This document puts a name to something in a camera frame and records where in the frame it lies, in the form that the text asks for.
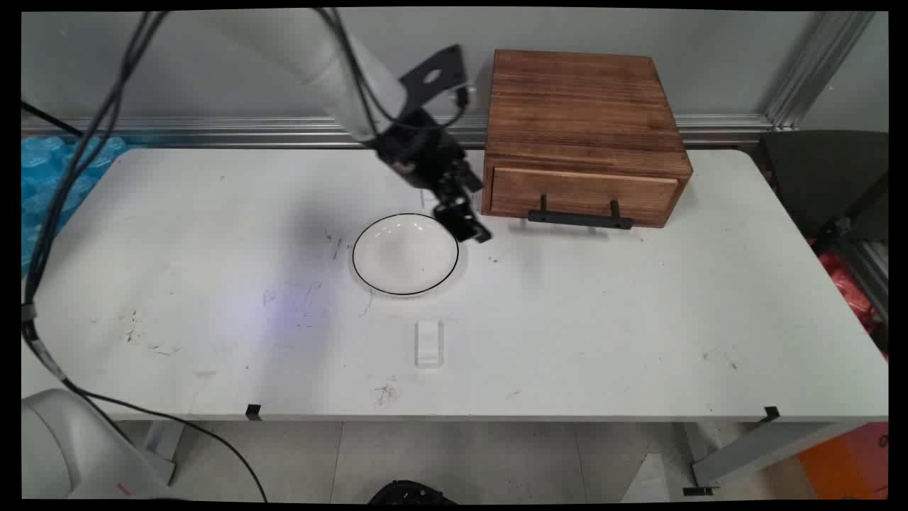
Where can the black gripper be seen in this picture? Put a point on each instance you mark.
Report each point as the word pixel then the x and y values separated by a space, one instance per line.
pixel 415 145

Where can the light wooden drawer front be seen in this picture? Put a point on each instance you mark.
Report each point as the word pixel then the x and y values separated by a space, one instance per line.
pixel 582 190

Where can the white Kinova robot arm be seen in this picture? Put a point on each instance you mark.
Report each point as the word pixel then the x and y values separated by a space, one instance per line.
pixel 333 67

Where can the white plate with black rim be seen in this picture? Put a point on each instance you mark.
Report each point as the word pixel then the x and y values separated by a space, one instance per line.
pixel 404 255

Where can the brown wooden drawer cabinet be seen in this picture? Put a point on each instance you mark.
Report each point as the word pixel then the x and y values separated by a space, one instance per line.
pixel 578 106

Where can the black device on floor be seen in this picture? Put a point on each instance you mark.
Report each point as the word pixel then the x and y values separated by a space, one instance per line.
pixel 411 493

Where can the black table edge clip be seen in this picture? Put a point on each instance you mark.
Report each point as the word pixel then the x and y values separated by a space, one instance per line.
pixel 252 411
pixel 772 414

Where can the white table leg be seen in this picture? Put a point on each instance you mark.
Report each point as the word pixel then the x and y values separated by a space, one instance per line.
pixel 164 447
pixel 766 447

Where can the red plastic bag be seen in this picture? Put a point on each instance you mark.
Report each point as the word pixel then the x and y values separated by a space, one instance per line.
pixel 851 291

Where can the blue plastic bag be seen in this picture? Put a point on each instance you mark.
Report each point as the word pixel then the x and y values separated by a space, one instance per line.
pixel 50 177

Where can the orange box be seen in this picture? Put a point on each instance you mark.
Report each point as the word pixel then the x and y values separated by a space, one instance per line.
pixel 848 461

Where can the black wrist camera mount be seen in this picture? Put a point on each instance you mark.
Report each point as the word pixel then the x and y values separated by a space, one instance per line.
pixel 433 74

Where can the horizontal aluminium frame rail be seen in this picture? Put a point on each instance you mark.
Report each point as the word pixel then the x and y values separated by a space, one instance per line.
pixel 213 130

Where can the slanted aluminium frame post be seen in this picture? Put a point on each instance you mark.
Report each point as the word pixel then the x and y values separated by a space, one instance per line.
pixel 816 67

